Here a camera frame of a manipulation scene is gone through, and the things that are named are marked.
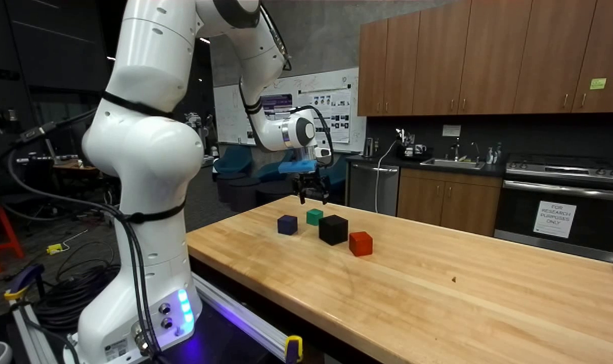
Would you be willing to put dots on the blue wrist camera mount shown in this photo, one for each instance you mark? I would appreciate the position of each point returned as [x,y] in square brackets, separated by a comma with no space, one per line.
[298,166]

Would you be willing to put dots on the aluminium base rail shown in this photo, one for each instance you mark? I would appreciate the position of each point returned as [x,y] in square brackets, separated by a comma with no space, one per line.
[242,314]

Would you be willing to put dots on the white paper sign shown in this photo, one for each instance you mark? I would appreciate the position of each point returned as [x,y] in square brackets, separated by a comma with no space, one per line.
[555,220]

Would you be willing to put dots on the stainless steel oven range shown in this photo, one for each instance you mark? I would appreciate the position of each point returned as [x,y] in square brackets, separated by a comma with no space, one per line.
[595,220]

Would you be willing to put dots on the black cube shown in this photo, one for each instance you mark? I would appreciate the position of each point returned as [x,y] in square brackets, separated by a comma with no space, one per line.
[333,232]

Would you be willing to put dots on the green sticky note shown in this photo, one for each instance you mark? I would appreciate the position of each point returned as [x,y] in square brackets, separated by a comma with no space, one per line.
[597,84]

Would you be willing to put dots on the white poster board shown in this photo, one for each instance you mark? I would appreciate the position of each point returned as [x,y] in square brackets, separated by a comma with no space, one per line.
[339,101]

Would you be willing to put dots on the white wall outlet plate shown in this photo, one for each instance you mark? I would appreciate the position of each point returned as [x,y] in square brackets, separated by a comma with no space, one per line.
[452,130]

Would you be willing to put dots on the brown wooden wall cabinets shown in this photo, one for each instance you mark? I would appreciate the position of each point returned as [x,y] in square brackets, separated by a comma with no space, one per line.
[495,57]

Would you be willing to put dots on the navy blue cube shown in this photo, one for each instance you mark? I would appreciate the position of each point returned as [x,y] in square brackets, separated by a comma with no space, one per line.
[287,225]

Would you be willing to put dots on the stainless steel dishwasher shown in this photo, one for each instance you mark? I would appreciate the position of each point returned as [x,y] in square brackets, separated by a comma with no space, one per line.
[375,188]

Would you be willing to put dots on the red cube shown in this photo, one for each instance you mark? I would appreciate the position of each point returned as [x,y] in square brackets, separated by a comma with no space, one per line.
[360,244]

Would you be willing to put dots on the green cube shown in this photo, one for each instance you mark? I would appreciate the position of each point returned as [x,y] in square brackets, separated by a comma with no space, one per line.
[314,218]

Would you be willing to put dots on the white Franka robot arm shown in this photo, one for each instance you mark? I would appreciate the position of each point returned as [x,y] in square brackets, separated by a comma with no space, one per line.
[144,155]

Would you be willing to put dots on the blue lounge chair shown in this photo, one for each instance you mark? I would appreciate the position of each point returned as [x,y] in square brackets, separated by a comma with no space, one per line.
[235,163]
[271,174]
[333,176]

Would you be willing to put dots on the brown wooden base cabinets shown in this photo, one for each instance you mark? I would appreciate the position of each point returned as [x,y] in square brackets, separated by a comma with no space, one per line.
[447,198]

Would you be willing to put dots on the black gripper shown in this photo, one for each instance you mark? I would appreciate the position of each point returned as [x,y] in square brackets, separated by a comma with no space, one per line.
[310,183]

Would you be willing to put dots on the steel kitchen sink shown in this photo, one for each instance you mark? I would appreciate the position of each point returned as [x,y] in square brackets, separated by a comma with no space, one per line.
[450,163]

